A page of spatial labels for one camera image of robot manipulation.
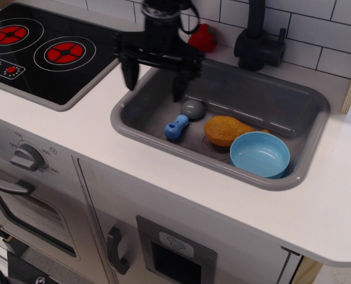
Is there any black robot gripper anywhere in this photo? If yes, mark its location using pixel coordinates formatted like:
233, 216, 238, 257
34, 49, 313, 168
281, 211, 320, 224
114, 11, 204, 102

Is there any blue and grey toy spoon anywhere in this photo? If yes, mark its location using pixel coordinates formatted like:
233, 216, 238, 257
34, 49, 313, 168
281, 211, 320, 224
164, 100, 205, 140

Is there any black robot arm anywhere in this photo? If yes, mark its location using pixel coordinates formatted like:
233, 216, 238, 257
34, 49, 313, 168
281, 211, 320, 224
113, 1, 205, 102

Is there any light blue plastic bowl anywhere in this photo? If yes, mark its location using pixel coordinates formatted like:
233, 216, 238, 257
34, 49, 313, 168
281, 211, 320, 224
230, 131, 291, 179

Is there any grey toy sink basin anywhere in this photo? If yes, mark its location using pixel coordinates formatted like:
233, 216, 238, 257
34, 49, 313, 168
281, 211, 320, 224
111, 60, 330, 191

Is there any red toy strawberry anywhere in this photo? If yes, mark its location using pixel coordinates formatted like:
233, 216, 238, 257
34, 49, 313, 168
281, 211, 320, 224
188, 24, 217, 53

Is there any orange toy chicken drumstick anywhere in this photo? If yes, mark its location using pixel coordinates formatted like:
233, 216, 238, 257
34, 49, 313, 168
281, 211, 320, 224
204, 115, 256, 147

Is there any black toy stove top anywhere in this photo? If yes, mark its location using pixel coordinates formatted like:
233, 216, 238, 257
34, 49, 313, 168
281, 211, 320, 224
0, 2, 143, 112

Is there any dark grey toy faucet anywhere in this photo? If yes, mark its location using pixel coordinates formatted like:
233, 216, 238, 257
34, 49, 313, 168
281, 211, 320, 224
234, 1, 287, 72

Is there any grey oven knob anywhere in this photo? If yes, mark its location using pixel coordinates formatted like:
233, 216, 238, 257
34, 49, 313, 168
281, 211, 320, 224
10, 144, 46, 172

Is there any grey dispenser panel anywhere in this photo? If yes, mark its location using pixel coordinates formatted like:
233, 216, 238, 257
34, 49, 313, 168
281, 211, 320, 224
136, 215, 217, 284

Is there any toy oven door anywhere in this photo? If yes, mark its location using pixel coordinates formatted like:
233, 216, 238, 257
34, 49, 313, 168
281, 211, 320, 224
0, 180, 108, 283

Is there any black cable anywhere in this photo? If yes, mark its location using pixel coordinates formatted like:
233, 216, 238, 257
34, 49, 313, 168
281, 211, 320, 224
178, 0, 201, 35

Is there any grey oven door handle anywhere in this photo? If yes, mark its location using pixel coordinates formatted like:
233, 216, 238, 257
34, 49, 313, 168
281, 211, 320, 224
0, 178, 35, 196

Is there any grey cabinet door handle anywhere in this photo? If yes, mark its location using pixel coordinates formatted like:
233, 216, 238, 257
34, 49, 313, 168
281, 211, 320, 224
107, 227, 130, 275

